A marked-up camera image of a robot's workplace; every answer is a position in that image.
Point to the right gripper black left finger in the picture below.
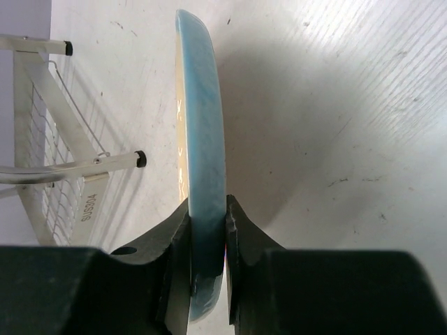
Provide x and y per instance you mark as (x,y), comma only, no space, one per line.
(142,287)

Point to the steel two-tier dish rack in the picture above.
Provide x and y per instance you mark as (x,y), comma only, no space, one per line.
(61,170)

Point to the cream and blue round plate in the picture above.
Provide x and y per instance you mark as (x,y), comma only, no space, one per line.
(201,158)

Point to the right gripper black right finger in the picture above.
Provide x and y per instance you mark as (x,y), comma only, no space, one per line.
(275,290)

